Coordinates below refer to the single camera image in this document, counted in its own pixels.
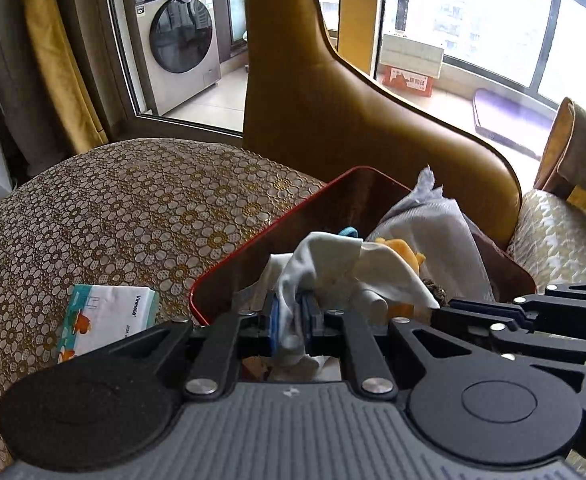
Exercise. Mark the yellow curtain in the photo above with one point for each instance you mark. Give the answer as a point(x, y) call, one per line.
point(58, 60)

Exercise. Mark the blue cartoon print cloth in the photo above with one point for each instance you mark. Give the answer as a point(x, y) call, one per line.
point(348, 231)

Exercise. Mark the white tissue pack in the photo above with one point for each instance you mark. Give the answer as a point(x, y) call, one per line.
point(108, 315)

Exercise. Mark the silver washing machine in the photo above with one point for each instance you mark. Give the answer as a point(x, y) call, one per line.
point(183, 45)

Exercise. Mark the cardboard box by window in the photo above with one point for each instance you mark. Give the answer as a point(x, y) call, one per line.
point(413, 52)

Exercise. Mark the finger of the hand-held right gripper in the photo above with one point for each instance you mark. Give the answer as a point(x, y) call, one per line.
point(573, 310)
point(473, 316)

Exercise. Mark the red cardboard box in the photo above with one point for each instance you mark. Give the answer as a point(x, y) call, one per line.
point(405, 82)

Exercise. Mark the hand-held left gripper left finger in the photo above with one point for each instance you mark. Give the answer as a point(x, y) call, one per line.
point(272, 320)

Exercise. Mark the yellow plush toy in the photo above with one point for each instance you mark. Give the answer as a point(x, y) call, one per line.
point(403, 255)

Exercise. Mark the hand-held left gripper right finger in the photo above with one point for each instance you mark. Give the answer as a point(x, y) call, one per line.
point(310, 325)

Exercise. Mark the purple tray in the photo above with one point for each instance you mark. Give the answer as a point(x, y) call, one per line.
point(513, 120)

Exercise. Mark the red metal box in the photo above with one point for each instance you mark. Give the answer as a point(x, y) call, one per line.
point(283, 240)

